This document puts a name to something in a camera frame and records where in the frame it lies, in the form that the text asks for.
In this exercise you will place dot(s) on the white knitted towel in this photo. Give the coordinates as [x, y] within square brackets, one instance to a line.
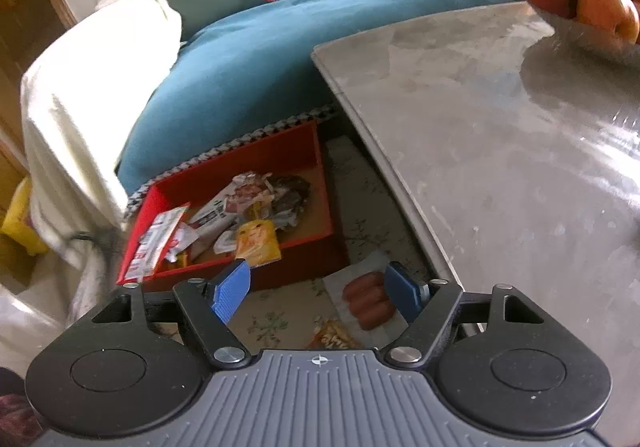
[85, 117]

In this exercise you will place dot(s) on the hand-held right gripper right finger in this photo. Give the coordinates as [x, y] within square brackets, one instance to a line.
[402, 292]

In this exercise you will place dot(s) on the silver and brown snack packet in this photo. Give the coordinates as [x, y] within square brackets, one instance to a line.
[247, 192]

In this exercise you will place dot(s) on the sausage snack packet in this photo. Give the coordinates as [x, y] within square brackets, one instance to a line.
[367, 302]

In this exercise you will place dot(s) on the orange spicy strip packet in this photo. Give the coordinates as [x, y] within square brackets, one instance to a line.
[332, 334]

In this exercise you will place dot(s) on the white snack packet black print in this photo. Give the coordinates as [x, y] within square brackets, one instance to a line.
[215, 214]

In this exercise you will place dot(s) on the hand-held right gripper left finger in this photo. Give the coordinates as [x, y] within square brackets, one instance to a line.
[230, 292]

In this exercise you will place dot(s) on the grey marble top table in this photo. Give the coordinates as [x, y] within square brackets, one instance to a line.
[475, 152]

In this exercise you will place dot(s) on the blue quilt houndstooth trim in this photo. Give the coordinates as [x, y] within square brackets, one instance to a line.
[250, 67]

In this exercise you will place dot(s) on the yellow bag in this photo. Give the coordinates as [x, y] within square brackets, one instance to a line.
[20, 222]

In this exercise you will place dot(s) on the red and white snack packet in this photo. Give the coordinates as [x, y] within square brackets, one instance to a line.
[155, 242]

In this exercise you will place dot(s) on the yellow cartoon snack packet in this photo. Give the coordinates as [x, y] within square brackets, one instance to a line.
[257, 242]

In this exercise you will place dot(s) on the clear dark vegetable snack packet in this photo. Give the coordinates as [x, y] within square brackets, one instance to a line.
[292, 194]

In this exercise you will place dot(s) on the red cardboard box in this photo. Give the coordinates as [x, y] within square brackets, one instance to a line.
[280, 147]

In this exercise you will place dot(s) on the clear pale snack packet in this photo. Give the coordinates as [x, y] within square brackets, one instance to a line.
[225, 242]

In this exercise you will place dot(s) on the wooden cabinet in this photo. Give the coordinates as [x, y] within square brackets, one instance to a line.
[25, 2]

